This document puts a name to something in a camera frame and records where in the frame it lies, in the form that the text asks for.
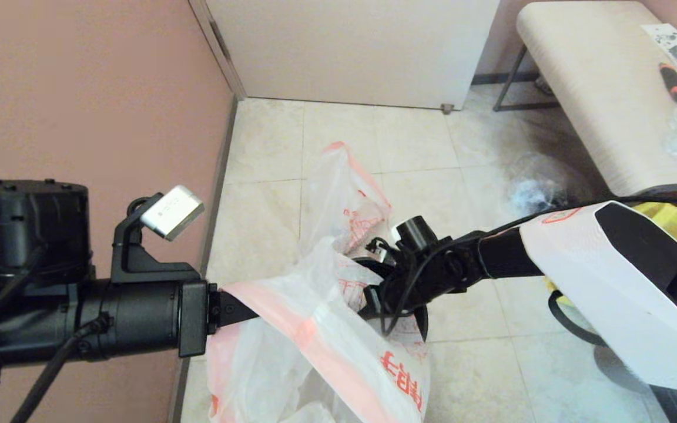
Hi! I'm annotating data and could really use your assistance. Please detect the clear plastic bag dark contents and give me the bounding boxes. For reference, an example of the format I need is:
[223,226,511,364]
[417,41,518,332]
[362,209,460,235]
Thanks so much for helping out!
[509,154,595,212]

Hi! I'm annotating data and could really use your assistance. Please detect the grey ribbed round object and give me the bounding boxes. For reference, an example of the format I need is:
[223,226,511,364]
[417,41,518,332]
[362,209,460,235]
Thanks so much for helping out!
[594,341,668,395]

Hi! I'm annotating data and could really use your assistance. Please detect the white door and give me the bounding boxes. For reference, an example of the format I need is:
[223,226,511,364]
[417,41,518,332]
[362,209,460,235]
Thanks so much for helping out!
[206,0,501,111]

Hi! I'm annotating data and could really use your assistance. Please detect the beige bench with black legs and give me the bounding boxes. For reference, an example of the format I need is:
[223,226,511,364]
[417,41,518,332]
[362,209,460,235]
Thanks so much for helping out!
[493,1,677,197]

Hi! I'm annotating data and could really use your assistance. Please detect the black and orange tool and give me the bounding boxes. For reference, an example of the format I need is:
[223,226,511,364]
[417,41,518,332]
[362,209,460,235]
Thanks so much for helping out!
[659,63,677,104]

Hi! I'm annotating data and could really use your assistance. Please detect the black and white printed leaflet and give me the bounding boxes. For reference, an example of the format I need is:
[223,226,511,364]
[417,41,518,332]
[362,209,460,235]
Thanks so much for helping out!
[641,23,677,77]

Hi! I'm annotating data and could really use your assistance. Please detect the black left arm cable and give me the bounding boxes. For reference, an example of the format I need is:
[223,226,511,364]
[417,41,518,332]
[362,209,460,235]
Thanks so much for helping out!
[0,247,110,423]

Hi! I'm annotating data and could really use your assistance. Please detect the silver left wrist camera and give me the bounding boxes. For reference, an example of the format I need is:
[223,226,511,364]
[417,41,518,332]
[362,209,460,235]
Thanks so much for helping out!
[140,185,205,241]

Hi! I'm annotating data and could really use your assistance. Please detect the white door frame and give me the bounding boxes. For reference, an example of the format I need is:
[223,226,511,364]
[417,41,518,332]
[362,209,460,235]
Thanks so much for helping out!
[189,0,249,100]

